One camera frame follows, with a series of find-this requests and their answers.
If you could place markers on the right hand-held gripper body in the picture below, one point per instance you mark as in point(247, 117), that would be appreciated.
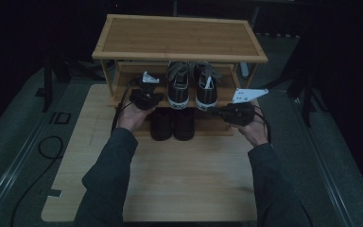
point(241, 113)

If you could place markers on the grey metal pole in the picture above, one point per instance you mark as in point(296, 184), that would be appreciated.
point(254, 17)

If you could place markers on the black metal stand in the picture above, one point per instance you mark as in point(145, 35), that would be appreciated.
point(47, 91)
point(307, 104)

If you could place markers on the person's right hand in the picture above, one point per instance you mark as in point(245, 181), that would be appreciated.
point(258, 132)

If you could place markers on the person's left hand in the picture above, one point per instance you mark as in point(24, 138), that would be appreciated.
point(132, 118)

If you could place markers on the wooden three-tier shoe rack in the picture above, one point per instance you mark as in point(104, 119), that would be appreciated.
point(176, 38)

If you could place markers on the black slip-on shoe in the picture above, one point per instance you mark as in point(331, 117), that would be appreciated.
point(161, 126)
point(184, 126)

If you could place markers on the grey stand foot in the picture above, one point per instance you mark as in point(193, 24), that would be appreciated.
point(245, 71)

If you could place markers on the black canvas sneaker white laces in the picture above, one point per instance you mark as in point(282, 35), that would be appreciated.
point(206, 94)
point(178, 91)

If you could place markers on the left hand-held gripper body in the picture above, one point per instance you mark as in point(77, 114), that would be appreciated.
point(145, 97)

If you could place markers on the grey metal floor rail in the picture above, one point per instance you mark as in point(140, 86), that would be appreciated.
point(12, 176)
point(327, 176)

